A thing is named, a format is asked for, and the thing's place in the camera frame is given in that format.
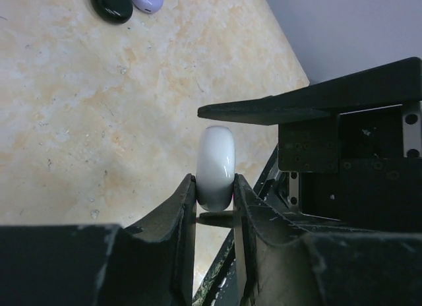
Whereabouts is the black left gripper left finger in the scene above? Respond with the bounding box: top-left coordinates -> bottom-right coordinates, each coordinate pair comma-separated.
1,175 -> 196,305

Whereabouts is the white earbud charging case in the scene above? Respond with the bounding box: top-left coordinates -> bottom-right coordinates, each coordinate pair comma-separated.
196,126 -> 235,212

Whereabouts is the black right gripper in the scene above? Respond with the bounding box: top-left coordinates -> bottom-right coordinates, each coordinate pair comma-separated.
197,57 -> 421,232

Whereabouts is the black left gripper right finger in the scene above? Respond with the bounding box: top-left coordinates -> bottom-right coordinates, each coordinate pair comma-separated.
234,175 -> 421,305

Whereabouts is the black earbud charging case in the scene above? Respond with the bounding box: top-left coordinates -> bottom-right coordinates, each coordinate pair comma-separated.
91,0 -> 133,24

